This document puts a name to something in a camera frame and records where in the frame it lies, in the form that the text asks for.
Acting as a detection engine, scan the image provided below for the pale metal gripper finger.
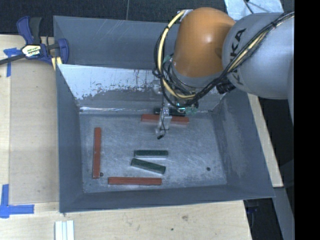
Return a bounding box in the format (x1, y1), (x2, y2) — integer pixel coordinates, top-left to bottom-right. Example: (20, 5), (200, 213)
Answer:
(163, 109), (173, 132)
(155, 109), (165, 136)

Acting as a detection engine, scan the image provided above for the red-brown flat block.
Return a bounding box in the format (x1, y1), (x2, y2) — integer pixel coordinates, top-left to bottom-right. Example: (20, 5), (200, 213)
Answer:
(107, 176), (163, 186)
(140, 113), (190, 126)
(92, 127), (103, 180)

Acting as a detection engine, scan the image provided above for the dark green flat block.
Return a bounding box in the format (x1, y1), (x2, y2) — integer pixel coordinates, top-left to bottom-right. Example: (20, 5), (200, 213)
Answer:
(133, 149), (169, 159)
(130, 157), (167, 175)
(153, 107), (187, 117)

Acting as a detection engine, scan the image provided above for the grey metal bin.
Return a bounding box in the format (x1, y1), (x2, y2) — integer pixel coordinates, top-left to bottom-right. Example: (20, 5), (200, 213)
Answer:
(52, 15), (276, 214)

